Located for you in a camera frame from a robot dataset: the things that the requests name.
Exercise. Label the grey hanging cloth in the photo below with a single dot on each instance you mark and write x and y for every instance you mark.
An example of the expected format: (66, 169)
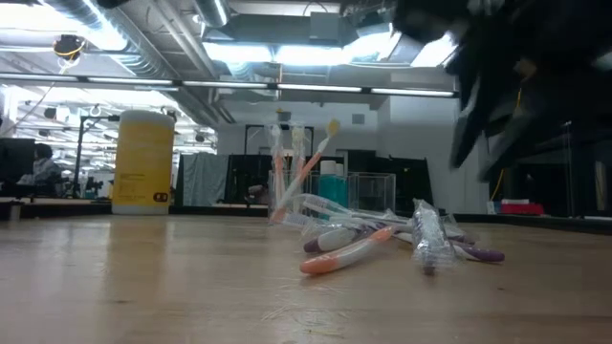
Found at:
(203, 179)

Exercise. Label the black monitor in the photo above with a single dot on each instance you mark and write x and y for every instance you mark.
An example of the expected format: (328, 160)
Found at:
(16, 162)

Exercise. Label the black round ceiling sensor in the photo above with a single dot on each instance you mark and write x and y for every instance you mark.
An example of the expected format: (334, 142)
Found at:
(69, 46)

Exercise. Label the red box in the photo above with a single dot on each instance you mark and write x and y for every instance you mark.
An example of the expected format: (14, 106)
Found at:
(521, 209)

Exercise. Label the person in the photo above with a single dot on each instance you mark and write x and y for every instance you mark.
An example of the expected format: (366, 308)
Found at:
(44, 167)

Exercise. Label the black equipment stand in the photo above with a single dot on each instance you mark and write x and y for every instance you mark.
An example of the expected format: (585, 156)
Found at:
(78, 157)

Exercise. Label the clear acrylic organizer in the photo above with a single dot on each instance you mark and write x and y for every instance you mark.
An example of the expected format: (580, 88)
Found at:
(378, 191)

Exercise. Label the long LED light bar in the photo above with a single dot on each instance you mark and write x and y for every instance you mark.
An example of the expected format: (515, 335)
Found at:
(315, 88)

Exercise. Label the wide silver ventilation duct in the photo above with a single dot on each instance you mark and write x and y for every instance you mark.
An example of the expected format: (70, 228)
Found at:
(158, 48)

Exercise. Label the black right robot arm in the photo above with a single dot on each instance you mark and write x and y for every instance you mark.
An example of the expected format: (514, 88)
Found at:
(593, 28)

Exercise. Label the yellow wipes canister white lid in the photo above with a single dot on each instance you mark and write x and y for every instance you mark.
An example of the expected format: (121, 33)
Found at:
(143, 162)

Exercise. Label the bright ceiling light panel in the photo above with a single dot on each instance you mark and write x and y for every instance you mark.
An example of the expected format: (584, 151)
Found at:
(268, 52)

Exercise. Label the small grey wall vent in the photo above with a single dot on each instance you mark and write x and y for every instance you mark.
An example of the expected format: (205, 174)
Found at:
(284, 116)
(358, 119)

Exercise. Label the flat white box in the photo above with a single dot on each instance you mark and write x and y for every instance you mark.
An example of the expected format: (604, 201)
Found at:
(514, 201)

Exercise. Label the teal mouthwash bottle white cap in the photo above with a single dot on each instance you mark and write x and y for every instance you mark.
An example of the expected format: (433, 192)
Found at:
(345, 188)
(330, 191)

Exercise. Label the narrow silver ventilation duct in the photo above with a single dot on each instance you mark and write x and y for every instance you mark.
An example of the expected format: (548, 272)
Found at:
(212, 12)

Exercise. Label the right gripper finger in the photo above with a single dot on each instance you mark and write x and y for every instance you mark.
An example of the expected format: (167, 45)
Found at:
(526, 129)
(471, 119)

